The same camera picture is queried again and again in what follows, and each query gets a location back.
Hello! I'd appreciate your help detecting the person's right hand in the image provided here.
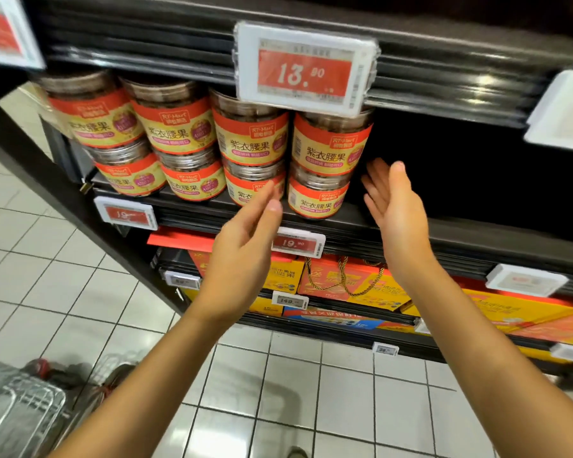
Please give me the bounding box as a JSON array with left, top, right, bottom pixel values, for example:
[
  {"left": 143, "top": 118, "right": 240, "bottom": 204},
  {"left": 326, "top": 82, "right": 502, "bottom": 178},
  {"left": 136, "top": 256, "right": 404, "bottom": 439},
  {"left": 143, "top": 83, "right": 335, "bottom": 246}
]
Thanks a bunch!
[{"left": 363, "top": 159, "right": 433, "bottom": 282}]

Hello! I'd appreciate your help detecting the person's left hand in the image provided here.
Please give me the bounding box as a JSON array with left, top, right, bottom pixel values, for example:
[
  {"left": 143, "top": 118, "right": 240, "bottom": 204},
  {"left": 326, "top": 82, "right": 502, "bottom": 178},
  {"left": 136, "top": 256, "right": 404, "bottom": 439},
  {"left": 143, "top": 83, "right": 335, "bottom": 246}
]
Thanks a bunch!
[{"left": 195, "top": 179, "right": 286, "bottom": 325}]

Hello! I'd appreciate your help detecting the row of small cashew jars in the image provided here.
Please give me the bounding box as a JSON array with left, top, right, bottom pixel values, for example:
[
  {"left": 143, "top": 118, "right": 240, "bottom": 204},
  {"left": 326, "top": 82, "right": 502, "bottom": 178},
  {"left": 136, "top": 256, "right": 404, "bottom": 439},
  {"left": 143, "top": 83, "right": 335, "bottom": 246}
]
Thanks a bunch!
[{"left": 33, "top": 69, "right": 376, "bottom": 221}]

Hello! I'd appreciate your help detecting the black metal store shelf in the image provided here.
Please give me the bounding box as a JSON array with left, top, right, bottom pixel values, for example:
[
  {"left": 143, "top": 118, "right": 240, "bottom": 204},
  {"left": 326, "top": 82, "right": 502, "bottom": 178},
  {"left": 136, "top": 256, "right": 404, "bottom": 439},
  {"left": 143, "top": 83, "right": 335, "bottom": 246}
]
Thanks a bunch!
[{"left": 0, "top": 0, "right": 573, "bottom": 378}]

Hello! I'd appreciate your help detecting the red-trimmed wire shopping cart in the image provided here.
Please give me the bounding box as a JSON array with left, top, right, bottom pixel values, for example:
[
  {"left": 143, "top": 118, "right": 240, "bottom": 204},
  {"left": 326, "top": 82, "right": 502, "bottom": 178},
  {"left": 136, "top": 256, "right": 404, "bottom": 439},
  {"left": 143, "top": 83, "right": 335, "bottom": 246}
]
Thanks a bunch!
[{"left": 0, "top": 352, "right": 135, "bottom": 458}]

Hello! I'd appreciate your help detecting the person's left forearm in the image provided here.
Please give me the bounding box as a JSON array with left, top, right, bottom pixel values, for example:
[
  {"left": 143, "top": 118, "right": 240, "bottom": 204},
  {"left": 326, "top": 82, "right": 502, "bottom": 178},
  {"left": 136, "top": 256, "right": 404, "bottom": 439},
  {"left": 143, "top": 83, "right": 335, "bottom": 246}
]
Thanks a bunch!
[{"left": 52, "top": 305, "right": 244, "bottom": 458}]

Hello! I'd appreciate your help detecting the person's right forearm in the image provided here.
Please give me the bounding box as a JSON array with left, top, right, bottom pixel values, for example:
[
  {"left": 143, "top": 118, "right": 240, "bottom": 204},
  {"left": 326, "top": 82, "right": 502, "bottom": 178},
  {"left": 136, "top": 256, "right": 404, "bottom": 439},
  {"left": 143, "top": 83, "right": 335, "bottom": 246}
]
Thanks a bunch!
[{"left": 396, "top": 257, "right": 573, "bottom": 458}]

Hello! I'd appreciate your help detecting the flat yellow box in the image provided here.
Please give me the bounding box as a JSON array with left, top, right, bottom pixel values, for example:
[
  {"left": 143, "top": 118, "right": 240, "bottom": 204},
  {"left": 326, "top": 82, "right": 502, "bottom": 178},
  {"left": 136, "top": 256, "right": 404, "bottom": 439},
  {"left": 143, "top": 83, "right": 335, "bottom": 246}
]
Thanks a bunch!
[{"left": 181, "top": 286, "right": 286, "bottom": 317}]

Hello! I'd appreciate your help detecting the yellow gift box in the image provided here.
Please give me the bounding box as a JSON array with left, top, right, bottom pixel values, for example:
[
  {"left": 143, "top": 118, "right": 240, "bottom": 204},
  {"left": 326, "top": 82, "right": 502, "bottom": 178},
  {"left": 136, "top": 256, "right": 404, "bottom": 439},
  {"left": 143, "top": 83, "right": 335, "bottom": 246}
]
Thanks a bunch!
[{"left": 260, "top": 254, "right": 307, "bottom": 295}]

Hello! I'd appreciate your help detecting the flat blue box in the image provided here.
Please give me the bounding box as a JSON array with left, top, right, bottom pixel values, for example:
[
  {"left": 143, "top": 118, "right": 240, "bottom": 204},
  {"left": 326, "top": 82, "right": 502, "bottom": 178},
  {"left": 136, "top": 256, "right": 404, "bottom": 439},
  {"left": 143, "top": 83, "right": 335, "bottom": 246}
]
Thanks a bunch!
[{"left": 285, "top": 308, "right": 420, "bottom": 332}]

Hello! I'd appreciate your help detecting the long orange yellow box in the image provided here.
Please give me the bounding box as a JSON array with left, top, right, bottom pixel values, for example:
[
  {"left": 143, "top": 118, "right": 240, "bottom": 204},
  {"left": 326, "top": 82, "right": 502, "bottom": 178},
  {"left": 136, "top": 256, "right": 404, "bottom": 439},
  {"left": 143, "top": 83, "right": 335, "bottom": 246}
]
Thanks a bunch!
[{"left": 401, "top": 276, "right": 573, "bottom": 351}]

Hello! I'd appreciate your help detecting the large white price tag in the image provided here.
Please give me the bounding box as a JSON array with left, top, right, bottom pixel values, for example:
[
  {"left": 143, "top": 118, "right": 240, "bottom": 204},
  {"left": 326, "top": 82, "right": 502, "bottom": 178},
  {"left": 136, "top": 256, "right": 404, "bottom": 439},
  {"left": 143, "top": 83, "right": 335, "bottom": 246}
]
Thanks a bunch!
[
  {"left": 523, "top": 69, "right": 573, "bottom": 155},
  {"left": 234, "top": 22, "right": 380, "bottom": 118},
  {"left": 0, "top": 0, "right": 47, "bottom": 71}
]

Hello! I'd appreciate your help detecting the orange chain-print gift box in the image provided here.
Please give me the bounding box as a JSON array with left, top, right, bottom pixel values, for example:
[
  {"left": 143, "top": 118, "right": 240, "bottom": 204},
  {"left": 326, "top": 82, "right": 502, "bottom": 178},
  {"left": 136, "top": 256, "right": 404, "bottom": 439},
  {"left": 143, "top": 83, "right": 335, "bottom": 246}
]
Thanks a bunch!
[{"left": 301, "top": 257, "right": 414, "bottom": 313}]

